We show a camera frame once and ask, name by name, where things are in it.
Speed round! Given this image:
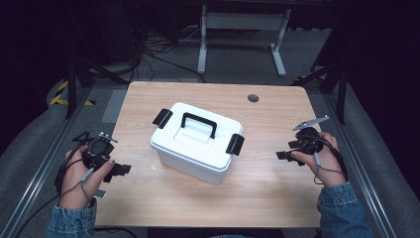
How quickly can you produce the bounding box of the grey floor mat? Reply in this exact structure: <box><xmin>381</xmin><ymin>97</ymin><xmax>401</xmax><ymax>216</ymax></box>
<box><xmin>100</xmin><ymin>88</ymin><xmax>129</xmax><ymax>125</ymax></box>

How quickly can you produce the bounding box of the bundle of black floor cables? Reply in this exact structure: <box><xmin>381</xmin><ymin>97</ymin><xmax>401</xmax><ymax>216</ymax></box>
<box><xmin>130</xmin><ymin>28</ymin><xmax>207</xmax><ymax>83</ymax></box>

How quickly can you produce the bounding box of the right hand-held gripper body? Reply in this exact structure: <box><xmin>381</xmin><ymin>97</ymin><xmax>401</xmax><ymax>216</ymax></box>
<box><xmin>292</xmin><ymin>114</ymin><xmax>330</xmax><ymax>156</ymax></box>

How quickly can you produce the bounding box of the black metal stand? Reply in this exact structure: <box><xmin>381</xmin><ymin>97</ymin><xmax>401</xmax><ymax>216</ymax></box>
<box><xmin>64</xmin><ymin>55</ymin><xmax>131</xmax><ymax>120</ymax></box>
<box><xmin>292</xmin><ymin>59</ymin><xmax>350</xmax><ymax>126</ymax></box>

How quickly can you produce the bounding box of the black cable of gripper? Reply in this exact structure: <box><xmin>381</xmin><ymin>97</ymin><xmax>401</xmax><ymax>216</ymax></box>
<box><xmin>13</xmin><ymin>130</ymin><xmax>92</xmax><ymax>238</ymax></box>
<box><xmin>308</xmin><ymin>134</ymin><xmax>349</xmax><ymax>182</ymax></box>

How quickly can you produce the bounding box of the aluminium floor rail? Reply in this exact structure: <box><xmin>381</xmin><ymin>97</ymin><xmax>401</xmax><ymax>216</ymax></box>
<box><xmin>0</xmin><ymin>86</ymin><xmax>95</xmax><ymax>238</ymax></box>
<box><xmin>321</xmin><ymin>92</ymin><xmax>399</xmax><ymax>238</ymax></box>

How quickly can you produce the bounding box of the person's right hand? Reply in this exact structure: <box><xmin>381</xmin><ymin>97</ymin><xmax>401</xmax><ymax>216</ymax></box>
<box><xmin>291</xmin><ymin>132</ymin><xmax>349</xmax><ymax>188</ymax></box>

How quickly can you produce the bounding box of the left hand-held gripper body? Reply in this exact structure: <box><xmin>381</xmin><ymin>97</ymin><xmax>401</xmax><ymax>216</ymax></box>
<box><xmin>81</xmin><ymin>131</ymin><xmax>119</xmax><ymax>174</ymax></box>

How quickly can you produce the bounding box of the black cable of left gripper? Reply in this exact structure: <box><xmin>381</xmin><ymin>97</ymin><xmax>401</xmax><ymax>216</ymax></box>
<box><xmin>13</xmin><ymin>130</ymin><xmax>92</xmax><ymax>238</ymax></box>

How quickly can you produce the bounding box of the grey cable of left gripper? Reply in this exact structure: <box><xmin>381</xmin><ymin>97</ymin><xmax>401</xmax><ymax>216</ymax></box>
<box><xmin>57</xmin><ymin>167</ymin><xmax>96</xmax><ymax>203</ymax></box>

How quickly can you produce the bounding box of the white metal desk frame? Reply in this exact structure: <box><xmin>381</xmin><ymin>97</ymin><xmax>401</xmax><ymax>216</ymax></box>
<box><xmin>196</xmin><ymin>4</ymin><xmax>292</xmax><ymax>78</ymax></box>

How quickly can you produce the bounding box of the white lidded storage box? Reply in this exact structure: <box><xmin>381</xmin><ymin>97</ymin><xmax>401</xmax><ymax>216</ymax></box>
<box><xmin>150</xmin><ymin>101</ymin><xmax>246</xmax><ymax>174</ymax></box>

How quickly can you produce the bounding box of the grey cable of gripper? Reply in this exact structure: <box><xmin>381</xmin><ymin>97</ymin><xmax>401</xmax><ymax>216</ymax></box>
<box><xmin>312</xmin><ymin>151</ymin><xmax>347</xmax><ymax>185</ymax></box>
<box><xmin>57</xmin><ymin>167</ymin><xmax>96</xmax><ymax>203</ymax></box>

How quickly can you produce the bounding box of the yellow black hazard tape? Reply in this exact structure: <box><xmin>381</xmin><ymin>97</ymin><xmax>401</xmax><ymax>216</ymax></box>
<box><xmin>49</xmin><ymin>80</ymin><xmax>97</xmax><ymax>107</ymax></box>

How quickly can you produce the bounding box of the person's left hand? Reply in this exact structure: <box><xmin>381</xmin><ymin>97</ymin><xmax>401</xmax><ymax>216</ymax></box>
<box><xmin>59</xmin><ymin>146</ymin><xmax>116</xmax><ymax>209</ymax></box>

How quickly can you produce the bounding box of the grey cable of right gripper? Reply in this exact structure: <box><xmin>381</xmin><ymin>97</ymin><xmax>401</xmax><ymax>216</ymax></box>
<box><xmin>312</xmin><ymin>151</ymin><xmax>347</xmax><ymax>185</ymax></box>

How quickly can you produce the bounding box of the white plastic storage box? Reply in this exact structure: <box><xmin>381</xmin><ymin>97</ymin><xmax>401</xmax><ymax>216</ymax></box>
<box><xmin>151</xmin><ymin>144</ymin><xmax>233</xmax><ymax>185</ymax></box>

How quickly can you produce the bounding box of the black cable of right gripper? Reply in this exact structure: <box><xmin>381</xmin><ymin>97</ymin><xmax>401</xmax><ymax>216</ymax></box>
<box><xmin>308</xmin><ymin>134</ymin><xmax>349</xmax><ymax>182</ymax></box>

